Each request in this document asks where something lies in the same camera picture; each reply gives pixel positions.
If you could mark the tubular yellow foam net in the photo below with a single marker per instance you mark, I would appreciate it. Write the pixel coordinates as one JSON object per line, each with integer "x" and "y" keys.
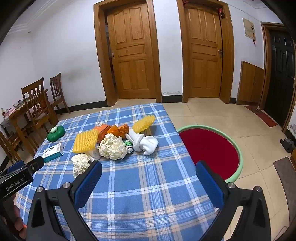
{"x": 143, "y": 122}

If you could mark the green basin with red inside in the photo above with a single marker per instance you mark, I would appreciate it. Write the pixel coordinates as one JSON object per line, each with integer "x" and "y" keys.
{"x": 208, "y": 150}

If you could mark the black door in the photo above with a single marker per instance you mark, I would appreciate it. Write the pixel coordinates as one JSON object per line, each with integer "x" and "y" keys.
{"x": 279, "y": 81}

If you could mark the large paper ball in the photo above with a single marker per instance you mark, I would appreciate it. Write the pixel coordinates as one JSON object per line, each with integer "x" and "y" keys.
{"x": 113, "y": 147}

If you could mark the wooden wall panel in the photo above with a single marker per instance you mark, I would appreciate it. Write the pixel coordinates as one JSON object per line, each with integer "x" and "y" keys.
{"x": 249, "y": 83}

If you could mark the pair of dark slippers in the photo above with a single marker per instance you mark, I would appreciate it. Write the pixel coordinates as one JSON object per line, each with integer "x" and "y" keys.
{"x": 288, "y": 144}

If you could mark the green white small packet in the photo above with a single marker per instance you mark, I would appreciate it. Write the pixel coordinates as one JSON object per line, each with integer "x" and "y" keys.
{"x": 128, "y": 146}

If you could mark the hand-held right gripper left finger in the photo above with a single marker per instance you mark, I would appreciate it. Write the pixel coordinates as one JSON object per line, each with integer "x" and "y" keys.
{"x": 88, "y": 183}

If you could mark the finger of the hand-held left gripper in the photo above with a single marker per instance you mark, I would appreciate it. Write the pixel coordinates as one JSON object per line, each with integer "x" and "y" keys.
{"x": 15, "y": 166}
{"x": 34, "y": 163}

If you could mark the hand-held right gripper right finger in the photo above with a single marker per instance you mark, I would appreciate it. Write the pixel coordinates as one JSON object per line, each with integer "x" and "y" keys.
{"x": 209, "y": 185}

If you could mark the orange crumpled wrapper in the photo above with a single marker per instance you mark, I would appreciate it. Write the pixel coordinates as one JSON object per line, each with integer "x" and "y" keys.
{"x": 120, "y": 131}

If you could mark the flat yellow foam net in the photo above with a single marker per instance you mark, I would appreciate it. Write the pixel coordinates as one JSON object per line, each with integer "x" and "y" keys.
{"x": 85, "y": 140}

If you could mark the brown floor mat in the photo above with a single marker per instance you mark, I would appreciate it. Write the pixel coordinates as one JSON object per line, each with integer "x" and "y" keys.
{"x": 286, "y": 178}

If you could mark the orange cardboard box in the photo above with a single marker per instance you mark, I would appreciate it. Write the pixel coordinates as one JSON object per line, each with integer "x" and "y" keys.
{"x": 103, "y": 129}

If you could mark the white cardboard box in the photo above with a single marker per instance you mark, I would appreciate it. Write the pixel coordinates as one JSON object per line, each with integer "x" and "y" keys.
{"x": 52, "y": 151}

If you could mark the person's left hand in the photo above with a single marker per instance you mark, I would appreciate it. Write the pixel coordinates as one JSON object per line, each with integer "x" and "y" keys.
{"x": 18, "y": 217}

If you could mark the red doormat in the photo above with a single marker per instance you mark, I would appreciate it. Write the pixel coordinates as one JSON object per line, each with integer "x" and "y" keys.
{"x": 262, "y": 115}

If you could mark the blue plaid tablecloth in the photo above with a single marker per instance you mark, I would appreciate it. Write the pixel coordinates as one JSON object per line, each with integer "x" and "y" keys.
{"x": 138, "y": 185}

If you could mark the wooden dining table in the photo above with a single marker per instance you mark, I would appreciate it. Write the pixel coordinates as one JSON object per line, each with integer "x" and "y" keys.
{"x": 16, "y": 115}

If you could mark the wall fuse box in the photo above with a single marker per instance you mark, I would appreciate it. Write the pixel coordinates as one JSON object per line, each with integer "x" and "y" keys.
{"x": 248, "y": 27}

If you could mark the small paper ball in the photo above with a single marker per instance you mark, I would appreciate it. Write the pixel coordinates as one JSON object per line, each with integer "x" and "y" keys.
{"x": 79, "y": 164}

